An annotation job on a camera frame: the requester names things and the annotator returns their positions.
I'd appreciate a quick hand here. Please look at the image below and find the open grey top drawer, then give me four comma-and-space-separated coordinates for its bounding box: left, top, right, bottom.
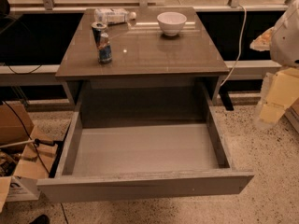
37, 83, 253, 203

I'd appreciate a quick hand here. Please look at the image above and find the blue redbull can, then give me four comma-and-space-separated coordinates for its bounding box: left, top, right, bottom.
92, 21, 112, 64

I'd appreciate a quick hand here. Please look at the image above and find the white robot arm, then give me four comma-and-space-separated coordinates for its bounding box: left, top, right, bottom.
249, 0, 299, 129

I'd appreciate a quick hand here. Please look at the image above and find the open brown cardboard box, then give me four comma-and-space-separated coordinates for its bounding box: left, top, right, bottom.
0, 105, 58, 212

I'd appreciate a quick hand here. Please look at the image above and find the black cable on floor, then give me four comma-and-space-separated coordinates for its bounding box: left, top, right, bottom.
2, 100, 70, 224

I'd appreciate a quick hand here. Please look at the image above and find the white ceramic bowl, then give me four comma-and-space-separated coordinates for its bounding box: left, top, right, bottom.
157, 12, 187, 36

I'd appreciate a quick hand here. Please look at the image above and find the white hanging cable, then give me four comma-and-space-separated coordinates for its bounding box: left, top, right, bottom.
220, 4, 248, 88

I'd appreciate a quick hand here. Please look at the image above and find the clear plastic water bottle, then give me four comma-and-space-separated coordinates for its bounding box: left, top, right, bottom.
94, 8, 136, 24

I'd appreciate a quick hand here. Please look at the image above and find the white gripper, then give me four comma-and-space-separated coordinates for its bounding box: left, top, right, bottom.
249, 27, 299, 124

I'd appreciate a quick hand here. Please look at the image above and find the black shoe tip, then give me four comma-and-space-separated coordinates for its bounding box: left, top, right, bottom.
29, 215, 50, 224

